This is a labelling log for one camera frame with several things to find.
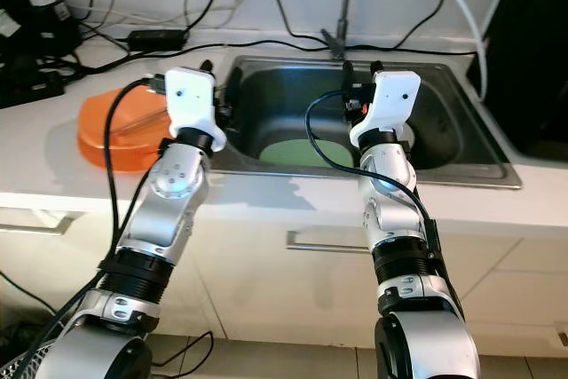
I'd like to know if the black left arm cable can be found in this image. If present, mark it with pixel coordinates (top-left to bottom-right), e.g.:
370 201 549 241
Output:
35 77 170 379

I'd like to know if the chrome faucet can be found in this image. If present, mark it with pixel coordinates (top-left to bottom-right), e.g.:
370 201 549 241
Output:
319 0 388 60

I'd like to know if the black power adapter brick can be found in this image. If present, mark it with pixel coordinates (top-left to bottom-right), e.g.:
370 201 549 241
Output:
126 28 187 51

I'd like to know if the orange plastic bowl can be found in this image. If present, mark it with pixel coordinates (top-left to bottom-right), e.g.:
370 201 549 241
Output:
80 86 174 149

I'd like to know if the silver drawer handle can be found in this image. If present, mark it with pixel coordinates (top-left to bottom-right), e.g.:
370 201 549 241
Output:
287 230 374 256
0 209 54 231

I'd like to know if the black tall appliance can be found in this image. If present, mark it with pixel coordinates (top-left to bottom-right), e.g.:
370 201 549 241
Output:
470 0 568 162

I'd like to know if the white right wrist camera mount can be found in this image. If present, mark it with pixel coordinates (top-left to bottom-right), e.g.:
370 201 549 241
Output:
351 70 421 149

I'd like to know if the white plate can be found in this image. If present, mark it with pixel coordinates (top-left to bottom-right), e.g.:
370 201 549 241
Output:
393 120 420 151

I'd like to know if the black counter cable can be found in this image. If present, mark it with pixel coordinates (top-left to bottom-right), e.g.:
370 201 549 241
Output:
62 35 482 81

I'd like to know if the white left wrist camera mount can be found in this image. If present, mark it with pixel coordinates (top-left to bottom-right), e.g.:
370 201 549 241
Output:
164 67 225 151

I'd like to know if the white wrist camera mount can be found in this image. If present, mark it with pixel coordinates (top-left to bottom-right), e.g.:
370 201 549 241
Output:
351 70 421 149
164 67 225 151

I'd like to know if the black power strip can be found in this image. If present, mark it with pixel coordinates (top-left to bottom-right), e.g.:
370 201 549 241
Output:
0 64 65 105

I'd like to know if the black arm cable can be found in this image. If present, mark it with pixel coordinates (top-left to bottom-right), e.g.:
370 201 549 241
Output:
35 77 170 379
305 91 445 260

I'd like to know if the black charger box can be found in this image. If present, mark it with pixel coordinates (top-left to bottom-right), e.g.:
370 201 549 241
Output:
0 0 72 56

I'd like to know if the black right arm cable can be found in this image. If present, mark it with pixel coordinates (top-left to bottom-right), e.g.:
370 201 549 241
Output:
305 91 445 260

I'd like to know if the stainless steel sink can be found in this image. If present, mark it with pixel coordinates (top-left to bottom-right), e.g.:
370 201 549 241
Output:
213 55 523 189

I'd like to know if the white faucet hose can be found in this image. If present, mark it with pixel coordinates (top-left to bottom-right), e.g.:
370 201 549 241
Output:
383 0 489 102

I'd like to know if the white kitchen base cabinet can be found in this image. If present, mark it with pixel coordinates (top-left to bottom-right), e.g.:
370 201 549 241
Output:
0 191 568 358

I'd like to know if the white wire fan guard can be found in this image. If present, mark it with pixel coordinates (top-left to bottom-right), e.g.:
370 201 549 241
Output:
0 351 59 379

